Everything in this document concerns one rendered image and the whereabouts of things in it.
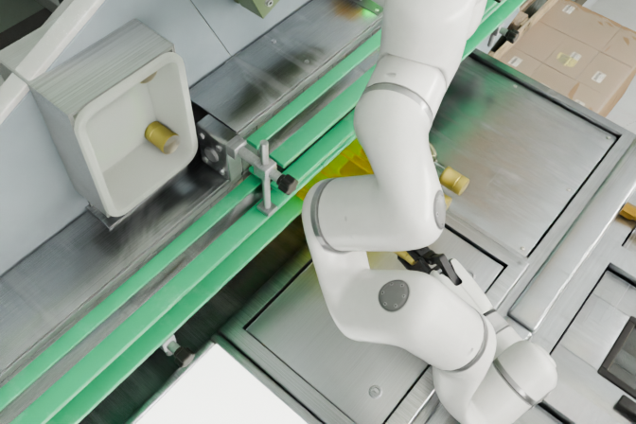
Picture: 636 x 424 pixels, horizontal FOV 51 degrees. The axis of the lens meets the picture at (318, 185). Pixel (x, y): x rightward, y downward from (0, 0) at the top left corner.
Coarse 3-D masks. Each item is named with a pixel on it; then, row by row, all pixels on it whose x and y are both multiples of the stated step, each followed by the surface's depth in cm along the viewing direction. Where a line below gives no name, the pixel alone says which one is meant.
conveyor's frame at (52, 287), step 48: (336, 0) 122; (288, 48) 114; (336, 48) 114; (192, 96) 106; (240, 96) 107; (288, 96) 108; (192, 192) 107; (96, 240) 101; (144, 240) 101; (0, 288) 95; (48, 288) 96; (96, 288) 96; (0, 336) 91; (48, 336) 92
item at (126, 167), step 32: (160, 64) 85; (128, 96) 94; (160, 96) 97; (96, 128) 93; (128, 128) 98; (192, 128) 99; (96, 160) 86; (128, 160) 101; (160, 160) 102; (128, 192) 98
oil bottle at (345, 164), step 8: (344, 152) 117; (352, 152) 117; (336, 160) 116; (344, 160) 116; (352, 160) 116; (360, 160) 116; (336, 168) 115; (344, 168) 115; (352, 168) 115; (360, 168) 115; (368, 168) 115; (344, 176) 114
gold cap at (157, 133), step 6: (150, 126) 101; (156, 126) 101; (162, 126) 102; (150, 132) 101; (156, 132) 101; (162, 132) 101; (168, 132) 101; (174, 132) 101; (150, 138) 101; (156, 138) 101; (162, 138) 100; (156, 144) 101; (162, 144) 100; (174, 144) 103; (162, 150) 101; (168, 150) 103
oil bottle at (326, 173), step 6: (324, 168) 114; (318, 174) 113; (324, 174) 113; (330, 174) 113; (336, 174) 114; (312, 180) 113; (318, 180) 113; (306, 186) 112; (300, 192) 115; (306, 192) 114; (300, 198) 116
